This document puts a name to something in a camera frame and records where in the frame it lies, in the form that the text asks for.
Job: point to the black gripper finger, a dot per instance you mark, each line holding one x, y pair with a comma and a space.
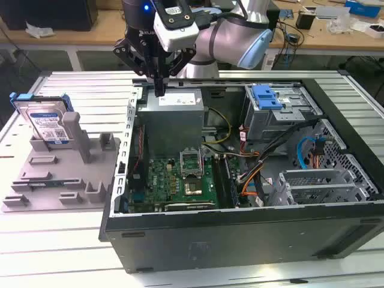
181, 61
132, 55

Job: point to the hard disk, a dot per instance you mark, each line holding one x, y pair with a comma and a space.
45, 120

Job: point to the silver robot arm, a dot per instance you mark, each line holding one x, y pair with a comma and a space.
228, 33

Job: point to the metal disk bay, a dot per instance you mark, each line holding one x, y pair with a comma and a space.
315, 192

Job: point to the wooden desk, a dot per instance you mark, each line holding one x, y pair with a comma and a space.
90, 37

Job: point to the grey power supply unit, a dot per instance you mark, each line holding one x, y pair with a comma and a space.
171, 126

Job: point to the large black computer case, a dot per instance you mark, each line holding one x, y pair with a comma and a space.
60, 15

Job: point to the blue plastic drive latch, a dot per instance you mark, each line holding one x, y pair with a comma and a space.
265, 96

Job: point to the crumpled white paper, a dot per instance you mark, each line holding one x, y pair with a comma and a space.
40, 30

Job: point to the black tower box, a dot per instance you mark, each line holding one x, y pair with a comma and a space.
273, 19

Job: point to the metal optical drive cage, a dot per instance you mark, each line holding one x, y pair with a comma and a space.
264, 126

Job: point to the green motherboard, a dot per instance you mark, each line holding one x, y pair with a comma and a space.
162, 180

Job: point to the RAM slot black clips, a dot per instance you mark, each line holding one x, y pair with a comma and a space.
218, 181
229, 181

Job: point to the CPU socket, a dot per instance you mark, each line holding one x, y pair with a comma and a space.
193, 187

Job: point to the RAM slot white clips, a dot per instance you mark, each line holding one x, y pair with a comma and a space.
223, 181

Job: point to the small black box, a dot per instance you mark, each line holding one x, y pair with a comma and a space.
305, 21

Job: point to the grey parts rack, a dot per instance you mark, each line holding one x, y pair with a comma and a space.
69, 180

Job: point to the black graphics card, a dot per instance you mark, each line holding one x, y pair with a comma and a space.
192, 206

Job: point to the green RAM stick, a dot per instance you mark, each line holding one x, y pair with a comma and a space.
45, 182

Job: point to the clear plastic bag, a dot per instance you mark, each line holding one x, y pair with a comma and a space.
340, 22

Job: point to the black PC case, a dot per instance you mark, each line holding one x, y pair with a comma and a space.
240, 240

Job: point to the blue cardboard box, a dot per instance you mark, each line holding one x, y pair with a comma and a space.
363, 9

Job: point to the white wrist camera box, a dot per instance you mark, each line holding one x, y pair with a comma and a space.
180, 36

